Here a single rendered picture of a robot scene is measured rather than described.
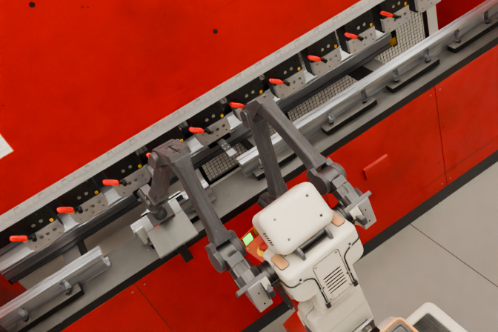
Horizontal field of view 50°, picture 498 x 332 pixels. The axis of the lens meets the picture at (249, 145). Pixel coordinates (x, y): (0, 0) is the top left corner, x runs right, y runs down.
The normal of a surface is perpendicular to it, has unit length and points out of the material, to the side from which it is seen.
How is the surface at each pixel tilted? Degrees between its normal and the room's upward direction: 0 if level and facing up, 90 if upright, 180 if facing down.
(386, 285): 0
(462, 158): 90
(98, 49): 90
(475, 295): 0
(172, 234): 0
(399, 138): 90
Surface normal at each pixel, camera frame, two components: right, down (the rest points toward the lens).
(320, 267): 0.47, 0.32
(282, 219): 0.17, -0.18
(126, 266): -0.32, -0.72
